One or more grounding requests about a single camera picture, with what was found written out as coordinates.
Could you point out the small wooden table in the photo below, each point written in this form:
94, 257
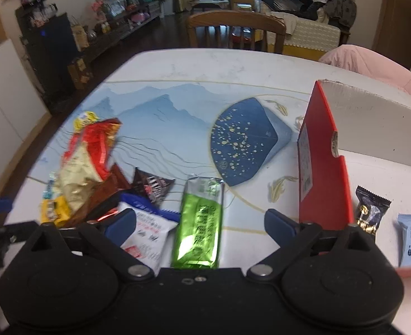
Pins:
209, 1

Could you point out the sofa with cream cover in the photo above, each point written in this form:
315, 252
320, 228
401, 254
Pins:
310, 35

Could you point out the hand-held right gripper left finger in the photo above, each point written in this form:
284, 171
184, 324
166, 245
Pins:
121, 221

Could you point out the bright red snack packet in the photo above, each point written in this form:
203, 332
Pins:
97, 146

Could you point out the long television cabinet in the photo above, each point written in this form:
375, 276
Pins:
121, 31

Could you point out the black candy packet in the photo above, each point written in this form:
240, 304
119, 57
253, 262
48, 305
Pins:
369, 213

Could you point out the pink padded cushion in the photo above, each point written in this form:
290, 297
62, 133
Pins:
366, 61

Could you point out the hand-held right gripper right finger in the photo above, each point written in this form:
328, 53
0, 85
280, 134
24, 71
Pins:
278, 223

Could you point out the pile of dark clothes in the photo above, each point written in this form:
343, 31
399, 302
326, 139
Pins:
341, 7

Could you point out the wooden dining chair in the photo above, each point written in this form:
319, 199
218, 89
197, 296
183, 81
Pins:
233, 19

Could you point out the black cabinet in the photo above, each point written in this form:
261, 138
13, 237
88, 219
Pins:
48, 56

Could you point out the dark brown snack packet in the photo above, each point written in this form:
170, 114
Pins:
151, 186

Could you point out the small yellow candy packet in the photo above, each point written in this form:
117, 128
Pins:
85, 118

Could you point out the brown paper bag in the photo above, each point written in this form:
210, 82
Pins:
80, 38

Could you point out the yellow cyan-ended snack packet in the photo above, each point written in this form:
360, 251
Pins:
53, 211

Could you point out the copper red snack packet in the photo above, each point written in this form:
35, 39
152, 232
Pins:
100, 192

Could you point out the white cabinet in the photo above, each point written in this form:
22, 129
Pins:
3, 111

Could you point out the gold snack packet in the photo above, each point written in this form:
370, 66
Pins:
76, 178

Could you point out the light blue snack packet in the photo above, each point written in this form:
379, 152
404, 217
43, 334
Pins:
409, 242

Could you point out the red cardboard box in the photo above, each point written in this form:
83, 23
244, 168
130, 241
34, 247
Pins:
324, 167

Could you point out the brown cardboard carton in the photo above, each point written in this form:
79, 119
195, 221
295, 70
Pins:
80, 73

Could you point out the white blue-edged snack packet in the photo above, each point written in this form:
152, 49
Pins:
149, 232

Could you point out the green snack packet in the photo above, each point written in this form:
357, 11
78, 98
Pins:
198, 223

